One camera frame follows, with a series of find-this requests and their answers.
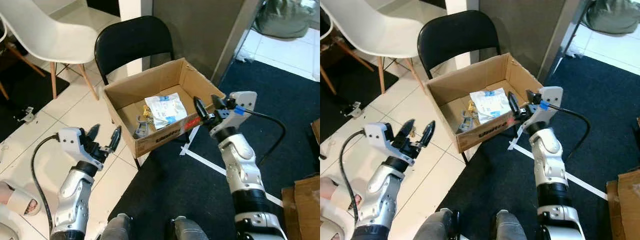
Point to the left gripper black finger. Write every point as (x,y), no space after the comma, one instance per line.
(406,131)
(428,134)
(115,139)
(93,134)

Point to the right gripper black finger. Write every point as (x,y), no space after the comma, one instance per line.
(200,108)
(218,103)
(531,96)
(513,104)

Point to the white blue printed plastic pouch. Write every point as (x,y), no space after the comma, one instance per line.
(490,105)
(165,110)

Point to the small yellow item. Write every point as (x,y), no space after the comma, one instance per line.
(471,106)
(147,113)

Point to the white floor tape strip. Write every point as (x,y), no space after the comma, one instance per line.
(580,182)
(210,164)

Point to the open brown cardboard box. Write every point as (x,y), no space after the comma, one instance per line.
(475,77)
(150,82)

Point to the black rug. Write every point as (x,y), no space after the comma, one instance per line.
(30,85)
(360,90)

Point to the grey robot left leg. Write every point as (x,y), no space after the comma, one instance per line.
(435,225)
(117,227)

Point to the grey robot leg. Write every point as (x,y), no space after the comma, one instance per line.
(435,225)
(190,230)
(510,225)
(117,227)

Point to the dark blue carpet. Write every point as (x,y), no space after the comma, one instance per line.
(175,190)
(490,190)

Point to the person's foot in white sandal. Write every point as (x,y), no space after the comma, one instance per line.
(345,197)
(20,200)

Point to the black folding chair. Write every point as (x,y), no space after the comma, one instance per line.
(132,42)
(457,37)

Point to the olive green bag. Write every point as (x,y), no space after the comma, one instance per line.
(285,20)
(612,17)

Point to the white shell chair wooden legs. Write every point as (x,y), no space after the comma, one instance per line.
(380,25)
(329,25)
(3,31)
(50,30)

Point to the grey robot right leg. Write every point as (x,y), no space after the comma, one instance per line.
(510,225)
(190,230)

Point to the closed brown cardboard box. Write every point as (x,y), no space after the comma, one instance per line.
(305,210)
(627,210)

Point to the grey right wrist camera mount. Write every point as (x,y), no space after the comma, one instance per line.
(552,97)
(242,102)

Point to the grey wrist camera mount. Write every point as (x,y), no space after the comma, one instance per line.
(552,97)
(70,140)
(242,102)
(377,135)

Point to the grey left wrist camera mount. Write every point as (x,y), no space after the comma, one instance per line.
(70,140)
(377,135)

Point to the small metal bracket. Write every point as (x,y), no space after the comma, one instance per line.
(352,110)
(25,115)

